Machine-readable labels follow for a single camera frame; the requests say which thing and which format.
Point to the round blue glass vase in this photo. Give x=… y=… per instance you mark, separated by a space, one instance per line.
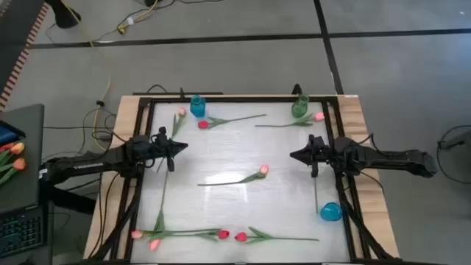
x=330 y=212

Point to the black metal table frame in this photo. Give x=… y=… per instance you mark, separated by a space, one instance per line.
x=144 y=100

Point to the black stand base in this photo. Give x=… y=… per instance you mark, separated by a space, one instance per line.
x=64 y=16

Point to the grey stand foot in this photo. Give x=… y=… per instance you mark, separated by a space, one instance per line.
x=456 y=141

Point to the black mat striped edge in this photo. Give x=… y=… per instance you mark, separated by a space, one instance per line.
x=14 y=22

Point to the black desk base beam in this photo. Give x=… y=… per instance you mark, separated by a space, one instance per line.
x=70 y=200

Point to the tall blue glass vase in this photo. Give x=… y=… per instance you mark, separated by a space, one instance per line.
x=197 y=108

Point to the black tilted monitor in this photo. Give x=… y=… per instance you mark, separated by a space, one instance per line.
x=11 y=132

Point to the green glass vase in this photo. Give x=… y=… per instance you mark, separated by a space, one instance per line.
x=299 y=109

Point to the grey side desk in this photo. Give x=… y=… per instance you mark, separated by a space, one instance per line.
x=29 y=184

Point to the red artificial tulip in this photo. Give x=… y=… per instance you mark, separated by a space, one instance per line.
x=223 y=234
x=203 y=124
x=241 y=237
x=5 y=147

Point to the black backlit keyboard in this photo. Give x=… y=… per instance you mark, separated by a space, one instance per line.
x=22 y=232

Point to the black curved bracket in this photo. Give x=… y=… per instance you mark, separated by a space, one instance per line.
x=296 y=90

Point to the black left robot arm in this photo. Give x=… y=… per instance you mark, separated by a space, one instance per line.
x=84 y=166

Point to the orange artificial tulip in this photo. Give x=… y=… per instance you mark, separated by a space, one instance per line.
x=17 y=148
x=19 y=164

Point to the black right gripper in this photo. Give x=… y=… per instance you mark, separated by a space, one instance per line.
x=325 y=156

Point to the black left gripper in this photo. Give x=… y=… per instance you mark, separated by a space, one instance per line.
x=158 y=149

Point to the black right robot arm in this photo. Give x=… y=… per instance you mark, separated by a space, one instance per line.
x=397 y=159

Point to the dark power adapter box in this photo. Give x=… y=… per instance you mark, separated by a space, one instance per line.
x=103 y=137

